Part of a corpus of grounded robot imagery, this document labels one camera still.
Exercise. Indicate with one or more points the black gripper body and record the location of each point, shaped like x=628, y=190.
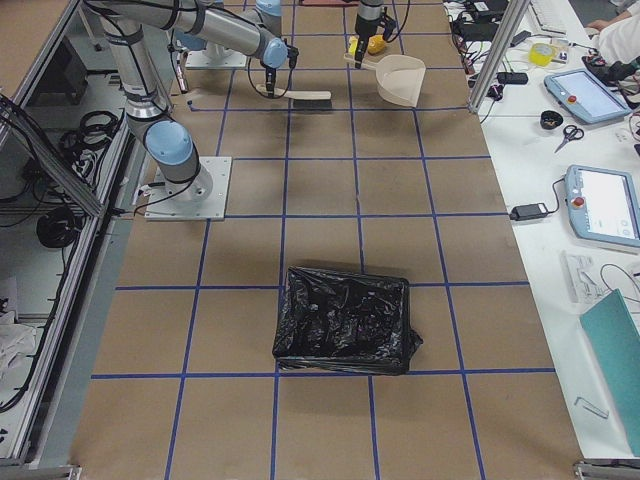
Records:
x=362, y=28
x=270, y=76

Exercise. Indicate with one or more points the yellow green sponge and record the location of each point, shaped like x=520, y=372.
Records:
x=353, y=43

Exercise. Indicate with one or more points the white dustpan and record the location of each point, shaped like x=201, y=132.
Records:
x=399, y=78

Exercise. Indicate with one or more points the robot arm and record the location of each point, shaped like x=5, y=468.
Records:
x=147, y=114
x=255, y=33

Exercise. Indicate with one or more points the yellow tape roll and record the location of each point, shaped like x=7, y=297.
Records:
x=541, y=54

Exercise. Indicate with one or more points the teach pendant far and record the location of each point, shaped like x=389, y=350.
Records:
x=585, y=97

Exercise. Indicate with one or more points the teach pendant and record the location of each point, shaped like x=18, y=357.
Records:
x=585, y=97
x=602, y=205

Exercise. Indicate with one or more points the black scissors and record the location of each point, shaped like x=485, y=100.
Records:
x=571, y=133

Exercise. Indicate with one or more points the black power adapter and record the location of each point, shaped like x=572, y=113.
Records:
x=526, y=212

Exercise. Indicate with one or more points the teach pendant near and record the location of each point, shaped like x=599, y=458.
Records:
x=602, y=205

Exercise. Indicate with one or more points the teal folder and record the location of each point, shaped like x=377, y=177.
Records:
x=614, y=339

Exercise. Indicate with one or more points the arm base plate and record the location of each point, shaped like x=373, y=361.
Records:
x=205, y=198
x=215, y=57

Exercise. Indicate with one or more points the aluminium frame post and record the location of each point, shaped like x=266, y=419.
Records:
x=506, y=31

